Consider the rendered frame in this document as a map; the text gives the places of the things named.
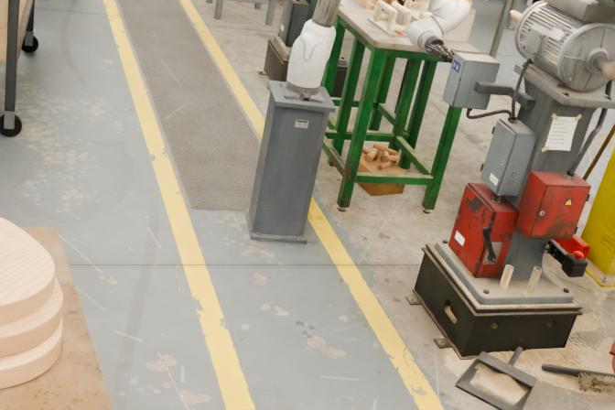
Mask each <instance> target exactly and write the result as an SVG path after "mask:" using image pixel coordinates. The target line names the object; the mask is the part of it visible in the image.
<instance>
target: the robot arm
mask: <svg viewBox="0 0 615 410"><path fill-rule="evenodd" d="M340 1H341V0H318V3H317V6H316V9H315V12H314V15H313V17H312V19H310V20H308V21H307V22H306V23H305V25H304V27H303V30H302V32H301V35H300V36H299V37H298V38H297V40H296V41H295V42H294V44H293V48H292V50H291V54H290V59H289V63H288V70H287V78H286V82H280V84H279V86H280V87H281V88H282V90H283V93H284V98H285V99H289V100H300V101H303V102H304V103H308V102H316V103H324V99H323V98H322V97H321V95H320V93H319V88H320V83H321V80H322V77H323V73H324V69H325V66H326V63H327V61H328V59H329V56H330V52H331V50H332V47H333V43H334V40H335V37H336V30H335V28H334V26H333V23H334V20H335V17H336V15H337V12H338V9H339V6H340ZM431 2H432V8H431V11H432V15H431V16H429V17H428V18H425V19H423V20H420V21H415V22H412V23H410V24H409V25H408V26H407V28H406V35H407V37H408V38H409V40H410V42H411V43H412V44H413V45H414V46H415V47H417V48H418V49H422V50H423V51H424V52H425V53H429V54H431V55H433V56H436V57H438V58H440V59H444V60H445V62H449V63H452V60H453V57H454V53H455V50H454V49H448V48H447V47H446V46H445V44H444V42H443V40H442V39H441V37H442V36H443V35H445V34H447V33H448V32H450V31H451V30H453V29H454V28H456V27H457V26H459V25H460V24H461V23H462V22H463V21H464V20H465V19H466V18H467V17H468V15H469V11H470V8H469V3H468V1H467V0H431Z"/></svg>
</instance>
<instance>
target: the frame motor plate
mask: <svg viewBox="0 0 615 410"><path fill-rule="evenodd" d="M523 66H524V65H519V64H515V67H514V70H513V71H515V72H516V73H518V74H519V75H520V73H521V71H522V69H523ZM523 77H524V78H525V79H526V80H528V81H529V82H531V83H532V84H533V85H534V86H536V87H537V88H539V89H540V90H542V91H543V92H545V93H546V94H548V95H549V96H551V97H552V98H554V99H555V100H556V101H558V102H559V103H561V104H563V105H572V106H583V107H595V108H606V109H615V100H614V99H612V98H611V97H610V96H608V95H607V94H605V93H603V92H601V91H600V90H598V89H596V90H594V91H591V92H578V91H575V90H573V89H571V88H567V87H557V86H555V85H554V84H553V83H551V82H550V81H548V80H546V79H545V78H543V77H542V76H540V75H539V74H537V73H536V72H534V71H533V70H531V69H529V68H528V67H527V70H526V72H525V74H524V76H523Z"/></svg>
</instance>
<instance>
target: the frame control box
mask: <svg viewBox="0 0 615 410"><path fill-rule="evenodd" d="M499 67H500V62H498V61H497V60H495V59H493V58H492V57H490V56H489V55H480V54H470V53H461V52H455V53H454V57H453V60H452V63H451V67H450V71H449V74H448V80H447V83H446V87H445V90H444V93H443V97H442V99H443V100H444V101H445V102H447V103H448V104H449V105H450V106H451V107H455V108H468V109H467V112H466V116H467V118H469V119H479V118H482V117H486V116H491V115H495V114H499V113H507V114H509V118H508V122H510V119H511V116H512V111H510V110H508V109H501V110H497V111H492V112H488V113H482V114H477V115H469V114H470V111H472V109H480V110H487V107H488V104H489V100H490V97H491V95H490V94H483V93H476V92H475V91H473V89H474V85H475V82H476V81H483V82H495V80H496V76H497V73H498V70H499Z"/></svg>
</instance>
